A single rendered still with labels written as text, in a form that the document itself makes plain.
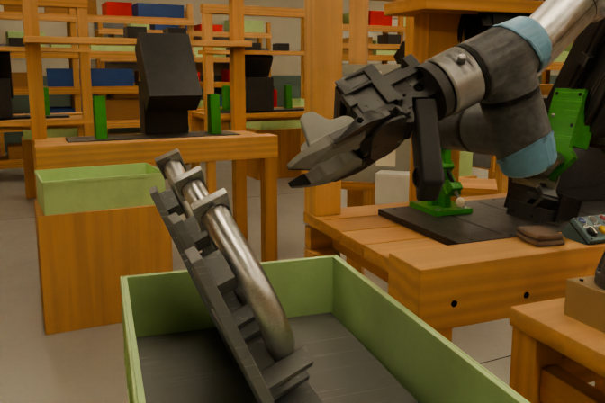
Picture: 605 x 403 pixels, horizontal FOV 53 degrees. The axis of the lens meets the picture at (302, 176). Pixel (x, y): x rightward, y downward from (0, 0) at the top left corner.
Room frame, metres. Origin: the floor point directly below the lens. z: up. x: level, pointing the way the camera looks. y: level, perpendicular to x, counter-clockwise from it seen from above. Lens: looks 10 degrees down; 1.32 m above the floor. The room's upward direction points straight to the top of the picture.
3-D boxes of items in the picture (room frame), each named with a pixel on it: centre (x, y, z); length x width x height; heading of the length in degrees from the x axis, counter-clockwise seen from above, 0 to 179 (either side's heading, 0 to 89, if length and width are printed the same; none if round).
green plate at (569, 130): (1.78, -0.78, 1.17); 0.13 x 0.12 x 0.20; 111
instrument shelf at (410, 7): (2.10, -0.73, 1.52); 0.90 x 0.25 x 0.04; 111
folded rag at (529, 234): (1.48, -0.60, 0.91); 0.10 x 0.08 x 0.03; 11
